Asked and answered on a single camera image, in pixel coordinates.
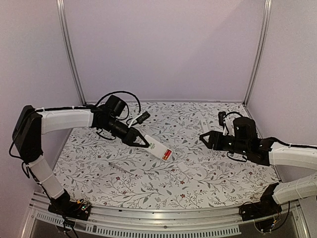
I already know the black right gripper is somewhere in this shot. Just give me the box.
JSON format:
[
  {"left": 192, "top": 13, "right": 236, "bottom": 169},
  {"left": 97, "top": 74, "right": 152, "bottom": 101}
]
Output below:
[{"left": 199, "top": 130, "right": 249, "bottom": 156}]

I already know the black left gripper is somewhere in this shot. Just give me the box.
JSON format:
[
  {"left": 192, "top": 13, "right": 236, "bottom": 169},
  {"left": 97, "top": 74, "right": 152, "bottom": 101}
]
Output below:
[{"left": 102, "top": 116, "right": 150, "bottom": 148}]

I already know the white remote control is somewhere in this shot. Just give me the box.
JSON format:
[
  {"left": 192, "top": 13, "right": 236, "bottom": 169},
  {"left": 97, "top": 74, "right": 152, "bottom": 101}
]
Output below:
[{"left": 145, "top": 135, "right": 173, "bottom": 161}]

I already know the white battery compartment cover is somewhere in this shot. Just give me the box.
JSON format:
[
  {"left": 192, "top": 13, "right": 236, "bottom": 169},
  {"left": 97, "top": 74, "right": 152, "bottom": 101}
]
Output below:
[{"left": 177, "top": 162, "right": 189, "bottom": 172}]

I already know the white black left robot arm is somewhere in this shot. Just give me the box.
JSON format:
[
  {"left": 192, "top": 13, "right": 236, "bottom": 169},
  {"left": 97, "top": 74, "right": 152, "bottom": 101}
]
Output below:
[{"left": 10, "top": 93, "right": 149, "bottom": 215}]

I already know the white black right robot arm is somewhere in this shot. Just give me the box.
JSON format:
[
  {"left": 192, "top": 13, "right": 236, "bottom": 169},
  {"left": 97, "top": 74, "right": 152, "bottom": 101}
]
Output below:
[{"left": 199, "top": 117, "right": 317, "bottom": 216}]

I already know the white plastic strip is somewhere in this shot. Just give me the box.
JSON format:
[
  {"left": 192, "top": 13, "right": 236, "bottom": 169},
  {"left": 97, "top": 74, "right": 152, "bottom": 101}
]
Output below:
[{"left": 200, "top": 119, "right": 211, "bottom": 133}]

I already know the red battery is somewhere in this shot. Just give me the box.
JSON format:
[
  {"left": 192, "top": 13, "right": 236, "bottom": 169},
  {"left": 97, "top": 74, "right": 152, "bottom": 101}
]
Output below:
[
  {"left": 162, "top": 149, "right": 172, "bottom": 160},
  {"left": 162, "top": 152, "right": 170, "bottom": 161}
]

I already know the floral patterned table mat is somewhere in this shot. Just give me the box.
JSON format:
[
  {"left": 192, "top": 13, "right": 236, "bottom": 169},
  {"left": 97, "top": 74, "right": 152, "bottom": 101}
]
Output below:
[{"left": 54, "top": 102, "right": 278, "bottom": 209}]

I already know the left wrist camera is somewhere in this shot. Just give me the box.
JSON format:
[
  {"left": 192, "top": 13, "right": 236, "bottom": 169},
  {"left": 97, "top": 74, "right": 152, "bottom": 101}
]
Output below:
[{"left": 128, "top": 111, "right": 151, "bottom": 128}]

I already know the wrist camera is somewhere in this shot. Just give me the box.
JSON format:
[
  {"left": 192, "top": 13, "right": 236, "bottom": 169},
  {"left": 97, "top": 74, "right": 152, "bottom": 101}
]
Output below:
[
  {"left": 218, "top": 111, "right": 229, "bottom": 135},
  {"left": 128, "top": 111, "right": 151, "bottom": 128}
]

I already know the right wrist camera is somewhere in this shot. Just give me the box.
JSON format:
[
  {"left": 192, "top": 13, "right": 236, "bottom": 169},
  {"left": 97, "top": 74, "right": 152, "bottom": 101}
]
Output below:
[{"left": 218, "top": 111, "right": 229, "bottom": 135}]

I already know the aluminium front rail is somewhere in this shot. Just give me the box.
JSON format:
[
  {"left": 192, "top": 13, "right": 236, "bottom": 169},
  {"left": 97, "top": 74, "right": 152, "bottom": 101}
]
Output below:
[{"left": 21, "top": 192, "right": 312, "bottom": 238}]

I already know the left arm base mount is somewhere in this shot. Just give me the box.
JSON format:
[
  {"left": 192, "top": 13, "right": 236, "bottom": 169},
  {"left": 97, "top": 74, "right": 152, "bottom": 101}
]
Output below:
[{"left": 48, "top": 196, "right": 91, "bottom": 221}]

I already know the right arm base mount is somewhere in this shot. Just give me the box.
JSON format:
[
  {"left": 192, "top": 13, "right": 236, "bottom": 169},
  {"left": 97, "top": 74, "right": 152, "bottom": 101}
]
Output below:
[{"left": 238, "top": 200, "right": 282, "bottom": 233}]

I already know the left aluminium frame post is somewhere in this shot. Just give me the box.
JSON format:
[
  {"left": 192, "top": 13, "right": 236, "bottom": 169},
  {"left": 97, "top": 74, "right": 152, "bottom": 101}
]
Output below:
[{"left": 56, "top": 0, "right": 86, "bottom": 105}]

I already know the aluminium frame post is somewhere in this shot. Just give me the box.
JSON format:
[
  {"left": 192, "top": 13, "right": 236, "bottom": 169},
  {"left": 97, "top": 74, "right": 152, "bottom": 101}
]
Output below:
[
  {"left": 56, "top": 0, "right": 86, "bottom": 105},
  {"left": 243, "top": 0, "right": 272, "bottom": 107}
]

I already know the right aluminium frame post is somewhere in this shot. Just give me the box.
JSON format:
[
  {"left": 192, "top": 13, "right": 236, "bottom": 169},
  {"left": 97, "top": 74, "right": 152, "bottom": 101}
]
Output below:
[{"left": 243, "top": 0, "right": 272, "bottom": 107}]

